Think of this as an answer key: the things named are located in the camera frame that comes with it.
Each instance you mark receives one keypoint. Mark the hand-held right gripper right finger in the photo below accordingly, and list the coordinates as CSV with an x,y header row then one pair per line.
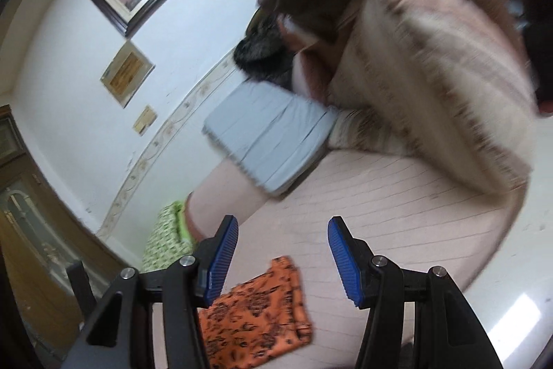
x,y
345,265

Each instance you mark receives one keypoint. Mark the green checkered pillow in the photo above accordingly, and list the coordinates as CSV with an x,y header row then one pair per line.
x,y
166,235

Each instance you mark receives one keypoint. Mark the dark fur garment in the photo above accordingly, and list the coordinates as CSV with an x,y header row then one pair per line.
x,y
259,49

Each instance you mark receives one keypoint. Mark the grey blue pillow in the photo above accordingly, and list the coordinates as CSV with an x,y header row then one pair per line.
x,y
268,135

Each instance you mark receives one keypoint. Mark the beige wall switch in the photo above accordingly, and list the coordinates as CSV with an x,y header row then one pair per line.
x,y
149,115
140,127

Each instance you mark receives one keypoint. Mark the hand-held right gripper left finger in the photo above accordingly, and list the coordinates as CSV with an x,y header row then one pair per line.
x,y
220,261

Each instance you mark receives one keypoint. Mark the pink bolster cushion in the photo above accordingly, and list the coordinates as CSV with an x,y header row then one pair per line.
x,y
229,196

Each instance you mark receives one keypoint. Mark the white lacy cloth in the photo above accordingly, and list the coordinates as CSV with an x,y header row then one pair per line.
x,y
291,32

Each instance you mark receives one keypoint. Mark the wall electrical panel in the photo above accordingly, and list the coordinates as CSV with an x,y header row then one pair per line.
x,y
125,73

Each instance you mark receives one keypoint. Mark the orange floral blouse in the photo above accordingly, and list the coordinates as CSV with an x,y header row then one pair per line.
x,y
259,308

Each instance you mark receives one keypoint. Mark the striped sofa cushion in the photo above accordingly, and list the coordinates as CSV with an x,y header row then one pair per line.
x,y
432,70

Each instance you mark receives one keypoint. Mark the reddish brown cloth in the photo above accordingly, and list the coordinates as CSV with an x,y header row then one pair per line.
x,y
319,62

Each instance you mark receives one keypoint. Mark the wooden door with glass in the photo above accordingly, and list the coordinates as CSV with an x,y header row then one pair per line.
x,y
43,222

